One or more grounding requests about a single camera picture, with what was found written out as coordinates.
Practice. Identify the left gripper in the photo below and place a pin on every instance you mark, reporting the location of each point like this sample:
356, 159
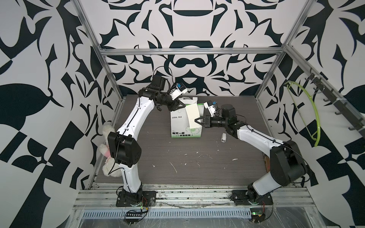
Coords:
173, 108

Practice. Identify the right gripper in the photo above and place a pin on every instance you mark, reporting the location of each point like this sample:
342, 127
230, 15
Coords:
208, 121

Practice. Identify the white green paper bag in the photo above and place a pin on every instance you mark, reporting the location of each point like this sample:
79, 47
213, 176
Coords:
180, 125

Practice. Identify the cream paper receipt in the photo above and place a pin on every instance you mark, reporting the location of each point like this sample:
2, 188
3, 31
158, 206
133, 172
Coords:
192, 112

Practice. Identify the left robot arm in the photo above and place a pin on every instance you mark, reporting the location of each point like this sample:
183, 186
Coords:
123, 145

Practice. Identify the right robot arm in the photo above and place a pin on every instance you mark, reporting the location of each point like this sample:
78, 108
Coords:
286, 162

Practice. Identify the small white stapler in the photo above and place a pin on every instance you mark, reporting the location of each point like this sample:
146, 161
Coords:
223, 137

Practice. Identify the white plush bunny pink shirt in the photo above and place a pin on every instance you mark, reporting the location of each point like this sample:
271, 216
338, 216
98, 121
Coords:
109, 168

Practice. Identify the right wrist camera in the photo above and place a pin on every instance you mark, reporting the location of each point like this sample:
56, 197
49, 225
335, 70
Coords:
212, 107

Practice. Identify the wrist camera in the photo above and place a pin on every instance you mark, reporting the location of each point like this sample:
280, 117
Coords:
212, 107
177, 90

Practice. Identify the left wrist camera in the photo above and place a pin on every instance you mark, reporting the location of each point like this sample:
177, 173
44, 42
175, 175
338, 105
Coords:
177, 90

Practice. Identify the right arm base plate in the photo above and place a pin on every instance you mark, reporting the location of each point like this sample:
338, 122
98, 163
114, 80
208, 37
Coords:
250, 198

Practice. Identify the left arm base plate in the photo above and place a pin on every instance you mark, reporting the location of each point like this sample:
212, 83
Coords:
141, 198

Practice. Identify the aluminium frame crossbar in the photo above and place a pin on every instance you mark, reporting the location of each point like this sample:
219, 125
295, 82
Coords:
190, 51

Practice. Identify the green tube on wall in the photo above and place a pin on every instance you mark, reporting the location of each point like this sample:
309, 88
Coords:
306, 109

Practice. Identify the black hook rail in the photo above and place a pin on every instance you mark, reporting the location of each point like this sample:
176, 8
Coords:
343, 105

